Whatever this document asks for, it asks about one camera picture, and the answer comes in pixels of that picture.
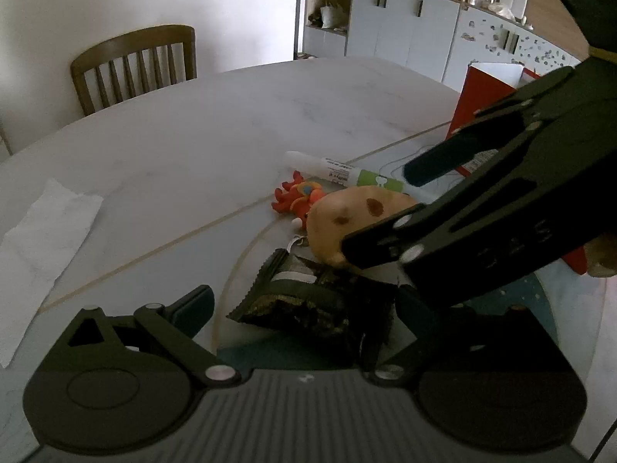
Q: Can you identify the white paper towel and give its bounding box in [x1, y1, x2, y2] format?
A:
[0, 178, 104, 370]

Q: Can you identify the brown wooden chair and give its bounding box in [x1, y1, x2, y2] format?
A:
[70, 24, 198, 117]

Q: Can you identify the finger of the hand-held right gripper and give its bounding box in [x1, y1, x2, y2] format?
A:
[340, 123, 553, 268]
[403, 66, 579, 187]

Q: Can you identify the speckled white cabinet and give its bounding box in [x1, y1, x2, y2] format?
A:
[443, 5, 584, 92]

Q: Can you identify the white cabinet with handles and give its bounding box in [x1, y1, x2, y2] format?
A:
[344, 0, 464, 83]

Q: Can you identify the open white shelf unit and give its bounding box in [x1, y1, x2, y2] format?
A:
[301, 0, 355, 56]

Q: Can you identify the small red orange toy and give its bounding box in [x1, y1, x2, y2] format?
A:
[271, 171, 325, 225]

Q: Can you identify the tan spotted plush toy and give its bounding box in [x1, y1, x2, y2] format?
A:
[306, 186, 420, 268]

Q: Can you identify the dark green snack packet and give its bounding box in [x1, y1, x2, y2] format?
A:
[226, 248, 401, 367]

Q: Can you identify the person's right hand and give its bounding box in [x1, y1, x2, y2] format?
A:
[584, 234, 617, 279]

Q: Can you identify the white tube green label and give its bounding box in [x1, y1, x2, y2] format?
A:
[284, 150, 406, 194]

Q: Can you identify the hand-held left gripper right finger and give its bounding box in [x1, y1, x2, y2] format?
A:
[359, 290, 555, 389]

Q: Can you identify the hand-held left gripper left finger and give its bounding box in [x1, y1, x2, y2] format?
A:
[67, 284, 242, 389]

